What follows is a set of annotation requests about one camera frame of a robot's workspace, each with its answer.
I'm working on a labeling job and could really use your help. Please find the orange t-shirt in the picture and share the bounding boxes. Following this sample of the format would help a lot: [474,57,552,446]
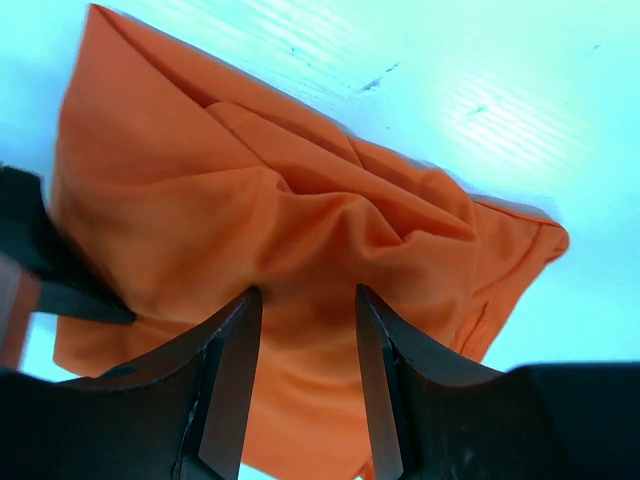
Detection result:
[51,5,569,479]

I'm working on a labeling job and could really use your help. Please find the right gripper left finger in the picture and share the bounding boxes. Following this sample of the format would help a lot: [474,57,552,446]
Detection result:
[1,287,262,479]

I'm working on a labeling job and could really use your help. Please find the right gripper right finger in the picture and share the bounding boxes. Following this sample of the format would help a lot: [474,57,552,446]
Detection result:
[355,285,639,480]

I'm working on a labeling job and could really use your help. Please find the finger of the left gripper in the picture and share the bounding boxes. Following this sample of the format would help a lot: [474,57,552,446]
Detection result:
[1,166,136,325]

